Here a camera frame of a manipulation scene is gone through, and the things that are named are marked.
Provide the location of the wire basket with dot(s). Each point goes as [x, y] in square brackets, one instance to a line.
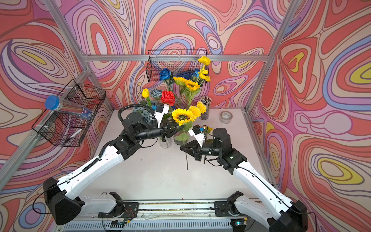
[181, 62]
[56, 127]

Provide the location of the tall yellow flower sprig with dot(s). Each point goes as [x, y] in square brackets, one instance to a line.
[204, 73]

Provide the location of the pink ribbed glass vase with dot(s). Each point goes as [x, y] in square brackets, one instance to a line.
[181, 138]

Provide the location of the yellow tulip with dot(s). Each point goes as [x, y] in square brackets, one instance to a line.
[146, 96]

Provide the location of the red rose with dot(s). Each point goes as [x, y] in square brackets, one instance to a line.
[168, 98]

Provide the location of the back wire basket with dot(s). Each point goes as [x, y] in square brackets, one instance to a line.
[181, 62]

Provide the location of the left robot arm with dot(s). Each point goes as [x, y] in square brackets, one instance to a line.
[140, 123]

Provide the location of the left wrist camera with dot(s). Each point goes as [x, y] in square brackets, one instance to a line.
[160, 110]

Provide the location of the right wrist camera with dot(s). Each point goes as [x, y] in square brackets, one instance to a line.
[197, 132]

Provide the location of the yellow carnation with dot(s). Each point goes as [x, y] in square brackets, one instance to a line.
[198, 109]

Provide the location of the white marker pen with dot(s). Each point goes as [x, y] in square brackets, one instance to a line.
[72, 136]

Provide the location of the clear textured glass vase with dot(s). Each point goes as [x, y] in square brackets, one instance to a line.
[166, 144]

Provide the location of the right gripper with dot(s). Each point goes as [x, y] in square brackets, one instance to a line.
[193, 147]

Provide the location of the clear tape roll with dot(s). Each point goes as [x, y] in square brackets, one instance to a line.
[225, 117]

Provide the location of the left wire basket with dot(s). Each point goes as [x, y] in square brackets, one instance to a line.
[56, 127]

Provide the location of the tube with blue cap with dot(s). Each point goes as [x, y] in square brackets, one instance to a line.
[56, 104]

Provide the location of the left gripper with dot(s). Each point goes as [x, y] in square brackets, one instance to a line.
[165, 132]

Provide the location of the tall sunflower bunch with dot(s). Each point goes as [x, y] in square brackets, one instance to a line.
[189, 85]

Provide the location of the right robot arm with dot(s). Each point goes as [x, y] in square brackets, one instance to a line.
[276, 212]

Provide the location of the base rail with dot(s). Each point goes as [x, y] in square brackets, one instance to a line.
[206, 215]

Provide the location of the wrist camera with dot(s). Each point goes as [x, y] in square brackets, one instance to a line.
[197, 132]
[160, 110]

